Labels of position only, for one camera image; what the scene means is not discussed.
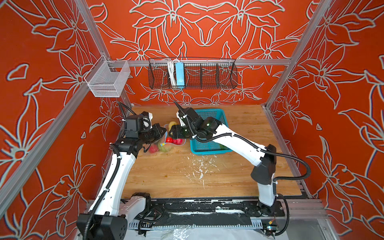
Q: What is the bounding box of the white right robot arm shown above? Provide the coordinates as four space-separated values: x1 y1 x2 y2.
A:
169 106 311 207

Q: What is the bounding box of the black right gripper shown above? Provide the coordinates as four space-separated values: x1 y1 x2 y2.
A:
165 123 197 139

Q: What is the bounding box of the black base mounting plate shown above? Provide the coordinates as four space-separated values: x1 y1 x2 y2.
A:
136 198 286 220

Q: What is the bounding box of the red round fruit toy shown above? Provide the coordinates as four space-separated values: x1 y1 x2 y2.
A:
175 139 184 145

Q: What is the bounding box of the light blue flat box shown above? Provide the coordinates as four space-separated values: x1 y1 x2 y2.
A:
175 62 185 89

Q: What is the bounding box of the clear plastic wall bin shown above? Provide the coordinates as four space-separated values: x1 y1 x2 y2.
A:
85 55 131 98

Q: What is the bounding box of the black wire wall basket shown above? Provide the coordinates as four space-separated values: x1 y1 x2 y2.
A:
148 57 239 90

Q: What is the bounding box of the teal plastic perforated basket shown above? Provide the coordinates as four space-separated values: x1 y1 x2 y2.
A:
190 109 232 156

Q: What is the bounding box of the aluminium frame rail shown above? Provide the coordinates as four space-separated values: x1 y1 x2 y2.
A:
107 58 293 68

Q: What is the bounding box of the yellow green potato toy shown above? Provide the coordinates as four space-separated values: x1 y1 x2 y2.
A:
168 121 178 131

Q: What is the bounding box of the white coiled cable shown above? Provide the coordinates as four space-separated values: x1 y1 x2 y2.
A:
166 59 178 88

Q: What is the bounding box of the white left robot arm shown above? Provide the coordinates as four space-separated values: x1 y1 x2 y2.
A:
76 112 167 240

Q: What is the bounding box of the green cabbage toy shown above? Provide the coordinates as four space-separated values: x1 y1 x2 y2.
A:
158 143 172 153

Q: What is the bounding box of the clear zip top bag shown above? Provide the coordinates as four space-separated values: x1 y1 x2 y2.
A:
149 132 186 154

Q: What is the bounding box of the red radish toy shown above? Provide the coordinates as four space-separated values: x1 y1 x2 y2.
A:
148 145 159 154

